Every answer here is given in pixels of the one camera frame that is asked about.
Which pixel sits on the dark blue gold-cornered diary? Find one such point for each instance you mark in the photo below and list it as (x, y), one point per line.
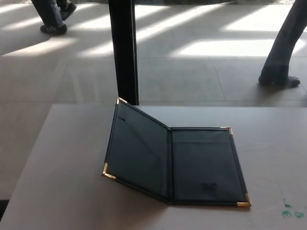
(199, 167)

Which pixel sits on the dark sneaker foot behind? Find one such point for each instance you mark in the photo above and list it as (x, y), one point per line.
(68, 10)

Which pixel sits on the dark trouser leg with shoe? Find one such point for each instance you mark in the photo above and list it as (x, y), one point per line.
(280, 52)

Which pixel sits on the jeans leg with black sneaker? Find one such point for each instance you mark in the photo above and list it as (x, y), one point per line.
(51, 16)

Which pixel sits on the black vertical window frame post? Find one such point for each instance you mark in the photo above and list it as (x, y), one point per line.
(123, 48)

